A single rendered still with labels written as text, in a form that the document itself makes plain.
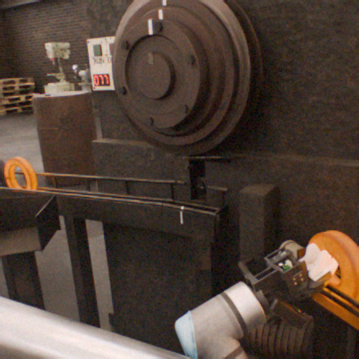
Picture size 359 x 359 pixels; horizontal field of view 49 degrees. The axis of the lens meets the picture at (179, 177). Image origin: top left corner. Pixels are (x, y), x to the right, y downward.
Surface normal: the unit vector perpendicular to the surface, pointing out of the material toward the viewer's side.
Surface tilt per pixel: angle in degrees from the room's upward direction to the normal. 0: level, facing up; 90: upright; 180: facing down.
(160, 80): 90
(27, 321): 24
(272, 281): 90
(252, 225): 90
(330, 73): 90
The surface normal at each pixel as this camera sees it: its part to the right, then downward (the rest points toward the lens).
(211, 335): 0.09, -0.36
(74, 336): 0.14, -0.78
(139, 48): -0.57, 0.28
